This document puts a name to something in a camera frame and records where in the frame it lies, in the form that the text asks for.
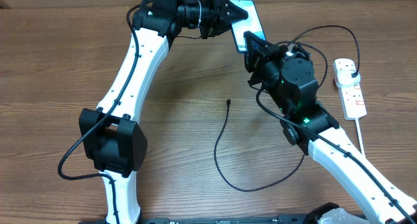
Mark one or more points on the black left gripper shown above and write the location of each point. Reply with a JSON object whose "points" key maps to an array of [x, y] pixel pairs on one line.
{"points": [[219, 15]]}

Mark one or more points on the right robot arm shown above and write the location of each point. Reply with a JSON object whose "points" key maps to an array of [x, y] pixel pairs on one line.
{"points": [[288, 76]]}

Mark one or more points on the white power strip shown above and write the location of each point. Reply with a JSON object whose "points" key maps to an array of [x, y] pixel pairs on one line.
{"points": [[352, 100]]}

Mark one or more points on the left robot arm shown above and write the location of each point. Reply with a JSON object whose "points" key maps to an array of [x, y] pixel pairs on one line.
{"points": [[111, 134]]}

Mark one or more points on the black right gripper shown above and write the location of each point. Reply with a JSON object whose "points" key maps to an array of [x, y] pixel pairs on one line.
{"points": [[258, 51]]}

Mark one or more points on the Samsung Galaxy smartphone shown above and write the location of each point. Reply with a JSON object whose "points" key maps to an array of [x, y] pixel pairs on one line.
{"points": [[252, 24]]}

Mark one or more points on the white charger plug adapter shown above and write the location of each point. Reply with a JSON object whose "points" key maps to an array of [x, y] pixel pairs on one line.
{"points": [[345, 79]]}

